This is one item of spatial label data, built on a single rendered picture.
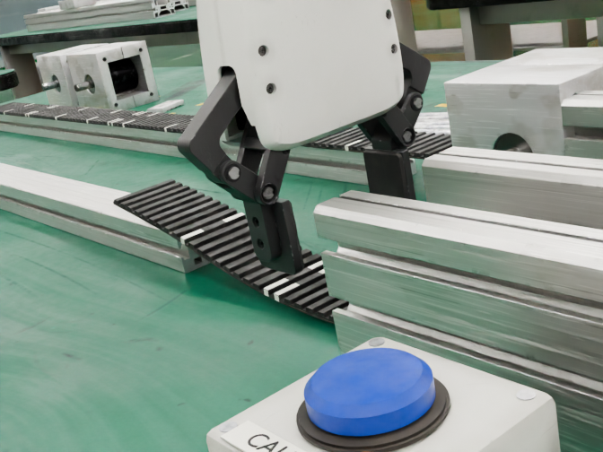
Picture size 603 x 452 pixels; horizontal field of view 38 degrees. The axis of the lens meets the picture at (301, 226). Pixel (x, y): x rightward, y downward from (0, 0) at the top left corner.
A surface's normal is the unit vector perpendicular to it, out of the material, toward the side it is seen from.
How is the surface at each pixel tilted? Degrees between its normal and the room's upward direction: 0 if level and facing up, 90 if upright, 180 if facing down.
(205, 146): 90
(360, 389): 3
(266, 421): 0
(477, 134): 90
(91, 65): 90
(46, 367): 0
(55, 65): 90
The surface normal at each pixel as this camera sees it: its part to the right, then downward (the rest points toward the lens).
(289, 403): -0.18, -0.93
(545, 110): -0.76, 0.33
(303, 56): 0.55, 0.19
